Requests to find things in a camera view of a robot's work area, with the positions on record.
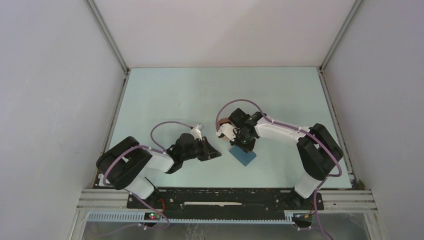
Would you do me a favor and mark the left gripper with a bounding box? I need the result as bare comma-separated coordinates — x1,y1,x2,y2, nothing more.
181,136,221,161

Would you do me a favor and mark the blue card holder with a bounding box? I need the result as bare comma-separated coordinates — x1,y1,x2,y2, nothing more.
229,146,257,167

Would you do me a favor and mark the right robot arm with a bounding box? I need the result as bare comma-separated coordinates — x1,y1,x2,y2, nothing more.
216,108,344,209

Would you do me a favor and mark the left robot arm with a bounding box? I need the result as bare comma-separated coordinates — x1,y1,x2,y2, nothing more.
95,133,222,208

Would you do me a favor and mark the pink oval tray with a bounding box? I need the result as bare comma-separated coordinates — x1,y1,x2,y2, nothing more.
216,118,234,140

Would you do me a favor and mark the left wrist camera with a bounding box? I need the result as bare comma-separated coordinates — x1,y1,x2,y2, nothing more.
190,123,204,140

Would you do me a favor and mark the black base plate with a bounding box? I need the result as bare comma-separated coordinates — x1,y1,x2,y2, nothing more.
146,187,324,221

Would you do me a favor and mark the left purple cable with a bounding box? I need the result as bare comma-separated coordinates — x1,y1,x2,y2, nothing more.
101,121,195,186

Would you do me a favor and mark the purple cable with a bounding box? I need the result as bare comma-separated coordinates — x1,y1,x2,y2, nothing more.
215,98,343,178
101,121,195,186

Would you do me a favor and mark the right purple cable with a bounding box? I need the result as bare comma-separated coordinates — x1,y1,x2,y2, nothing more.
215,98,343,178

